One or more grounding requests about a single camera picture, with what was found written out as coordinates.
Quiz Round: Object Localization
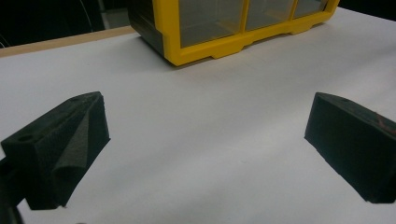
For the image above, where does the yellow drawer organizer box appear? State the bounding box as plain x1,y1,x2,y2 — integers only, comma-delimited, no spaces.
126,0,341,67

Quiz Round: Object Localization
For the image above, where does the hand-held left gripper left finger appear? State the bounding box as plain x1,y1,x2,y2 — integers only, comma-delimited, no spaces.
0,91,111,211

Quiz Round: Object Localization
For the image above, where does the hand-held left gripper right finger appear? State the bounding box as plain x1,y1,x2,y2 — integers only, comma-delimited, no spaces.
304,91,396,204

